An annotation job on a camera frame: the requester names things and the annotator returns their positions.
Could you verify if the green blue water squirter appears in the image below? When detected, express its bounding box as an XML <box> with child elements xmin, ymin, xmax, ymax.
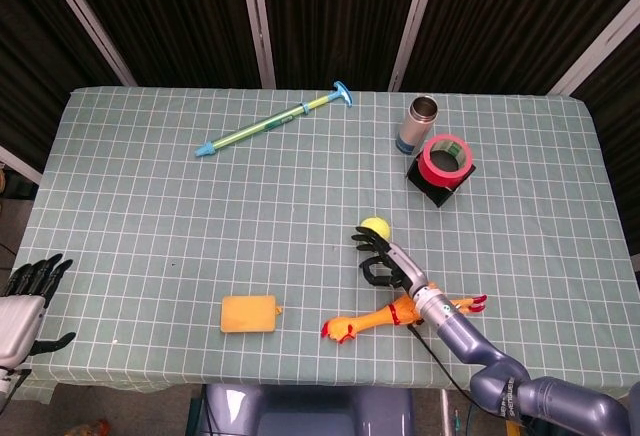
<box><xmin>194</xmin><ymin>80</ymin><xmax>355</xmax><ymax>160</ymax></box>

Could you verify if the orange rubber chicken toy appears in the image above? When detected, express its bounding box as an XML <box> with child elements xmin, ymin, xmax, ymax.
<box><xmin>321</xmin><ymin>281</ymin><xmax>489</xmax><ymax>345</ymax></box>

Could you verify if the red tape roll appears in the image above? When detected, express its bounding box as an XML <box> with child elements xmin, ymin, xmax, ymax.
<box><xmin>418</xmin><ymin>133</ymin><xmax>474</xmax><ymax>188</ymax></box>

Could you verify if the blue robot torso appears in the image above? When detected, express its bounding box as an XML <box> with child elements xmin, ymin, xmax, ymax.
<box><xmin>186</xmin><ymin>383</ymin><xmax>418</xmax><ymax>436</ymax></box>

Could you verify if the green checkered tablecloth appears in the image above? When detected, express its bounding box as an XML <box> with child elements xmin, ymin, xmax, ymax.
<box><xmin>22</xmin><ymin>86</ymin><xmax>637</xmax><ymax>400</ymax></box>

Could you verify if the black box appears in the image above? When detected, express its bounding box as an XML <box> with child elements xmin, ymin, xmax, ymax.
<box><xmin>405</xmin><ymin>153</ymin><xmax>477</xmax><ymax>208</ymax></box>

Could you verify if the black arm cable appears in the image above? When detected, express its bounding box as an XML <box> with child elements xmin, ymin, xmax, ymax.
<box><xmin>408</xmin><ymin>323</ymin><xmax>494</xmax><ymax>415</ymax></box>

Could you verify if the yellow sponge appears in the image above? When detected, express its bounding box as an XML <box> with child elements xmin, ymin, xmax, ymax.
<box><xmin>220</xmin><ymin>295</ymin><xmax>285</xmax><ymax>334</ymax></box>

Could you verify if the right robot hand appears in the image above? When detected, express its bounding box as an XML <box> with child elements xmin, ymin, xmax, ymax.
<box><xmin>351</xmin><ymin>225</ymin><xmax>430</xmax><ymax>300</ymax></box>

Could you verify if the white steel thermos bottle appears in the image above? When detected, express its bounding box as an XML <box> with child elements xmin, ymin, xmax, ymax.
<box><xmin>396</xmin><ymin>95</ymin><xmax>439</xmax><ymax>155</ymax></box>

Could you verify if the yellow tennis ball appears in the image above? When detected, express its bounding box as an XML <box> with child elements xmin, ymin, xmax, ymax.
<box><xmin>361</xmin><ymin>216</ymin><xmax>392</xmax><ymax>242</ymax></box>

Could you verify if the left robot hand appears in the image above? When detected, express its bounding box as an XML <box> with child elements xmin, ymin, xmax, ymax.
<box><xmin>0</xmin><ymin>253</ymin><xmax>77</xmax><ymax>370</ymax></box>

